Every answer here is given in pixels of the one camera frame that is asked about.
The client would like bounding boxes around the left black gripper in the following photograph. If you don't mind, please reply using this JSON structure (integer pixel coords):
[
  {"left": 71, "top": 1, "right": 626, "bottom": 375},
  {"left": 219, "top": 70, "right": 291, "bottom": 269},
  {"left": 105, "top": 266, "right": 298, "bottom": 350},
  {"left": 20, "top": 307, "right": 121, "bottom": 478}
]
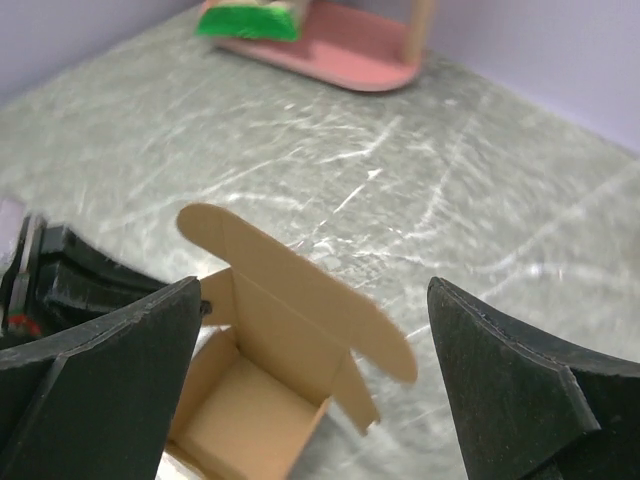
[{"left": 1, "top": 214, "right": 167, "bottom": 345}]

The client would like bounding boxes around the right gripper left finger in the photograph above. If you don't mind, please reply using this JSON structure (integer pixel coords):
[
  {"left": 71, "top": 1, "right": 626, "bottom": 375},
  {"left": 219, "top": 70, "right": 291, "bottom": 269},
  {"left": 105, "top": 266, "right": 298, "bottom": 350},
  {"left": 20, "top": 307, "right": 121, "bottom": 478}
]
[{"left": 1, "top": 277, "right": 201, "bottom": 479}]

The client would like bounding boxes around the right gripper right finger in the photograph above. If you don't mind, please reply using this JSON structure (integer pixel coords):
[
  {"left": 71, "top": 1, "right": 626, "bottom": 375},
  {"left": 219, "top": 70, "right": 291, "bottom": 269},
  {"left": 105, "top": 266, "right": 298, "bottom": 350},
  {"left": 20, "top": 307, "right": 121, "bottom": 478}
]
[{"left": 427, "top": 277, "right": 639, "bottom": 480}]

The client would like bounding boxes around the brown cardboard box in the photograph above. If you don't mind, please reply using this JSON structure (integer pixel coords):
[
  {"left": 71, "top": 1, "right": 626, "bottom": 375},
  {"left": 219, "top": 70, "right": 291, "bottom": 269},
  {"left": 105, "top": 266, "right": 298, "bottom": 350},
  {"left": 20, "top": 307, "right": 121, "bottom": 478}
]
[{"left": 167, "top": 203, "right": 418, "bottom": 479}]

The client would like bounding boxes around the green white snack bag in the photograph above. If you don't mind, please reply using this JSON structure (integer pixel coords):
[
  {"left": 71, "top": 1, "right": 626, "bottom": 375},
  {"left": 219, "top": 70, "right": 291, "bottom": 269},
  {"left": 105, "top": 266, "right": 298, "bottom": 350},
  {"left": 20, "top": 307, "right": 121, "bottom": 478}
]
[{"left": 195, "top": 0, "right": 311, "bottom": 42}]

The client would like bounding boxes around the pink three-tier shelf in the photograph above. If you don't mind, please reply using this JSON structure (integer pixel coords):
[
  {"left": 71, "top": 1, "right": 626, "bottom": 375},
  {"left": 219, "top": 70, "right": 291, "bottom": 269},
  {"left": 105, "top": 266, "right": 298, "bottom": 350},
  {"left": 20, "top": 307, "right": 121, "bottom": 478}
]
[{"left": 217, "top": 0, "right": 436, "bottom": 92}]

